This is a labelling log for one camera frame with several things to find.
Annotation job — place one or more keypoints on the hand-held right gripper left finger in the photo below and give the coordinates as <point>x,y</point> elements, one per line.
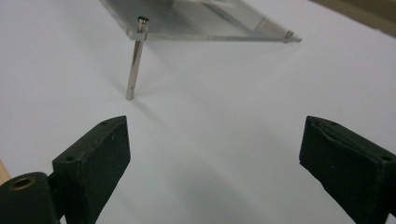
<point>93,165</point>

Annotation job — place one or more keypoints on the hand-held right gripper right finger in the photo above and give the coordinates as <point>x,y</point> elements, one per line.
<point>351,165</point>

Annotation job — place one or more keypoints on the silver metal standoff post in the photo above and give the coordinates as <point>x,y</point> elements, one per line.
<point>134,71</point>

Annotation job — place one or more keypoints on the clear acrylic plate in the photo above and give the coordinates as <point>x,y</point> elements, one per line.
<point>186,21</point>

